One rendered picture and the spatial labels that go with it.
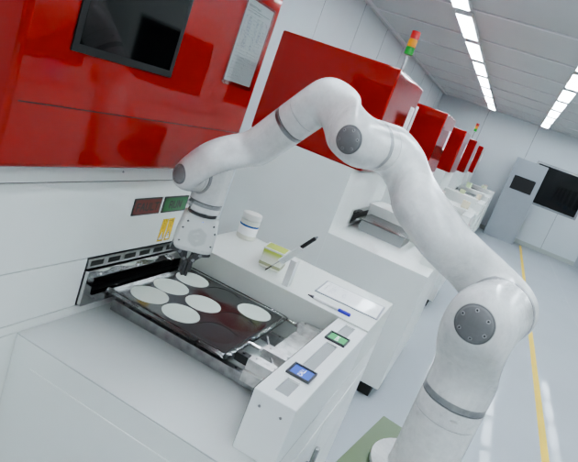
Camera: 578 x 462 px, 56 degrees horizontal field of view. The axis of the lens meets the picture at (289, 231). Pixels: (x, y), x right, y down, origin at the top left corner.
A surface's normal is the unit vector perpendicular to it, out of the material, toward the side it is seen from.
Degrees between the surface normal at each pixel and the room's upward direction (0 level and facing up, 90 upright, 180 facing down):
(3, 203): 90
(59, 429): 90
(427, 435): 91
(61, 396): 90
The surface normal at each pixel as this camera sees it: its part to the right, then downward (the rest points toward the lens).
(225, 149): 0.11, -0.29
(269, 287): -0.37, 0.10
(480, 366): -0.45, 0.69
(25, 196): 0.86, 0.40
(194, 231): 0.28, 0.33
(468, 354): -0.63, 0.59
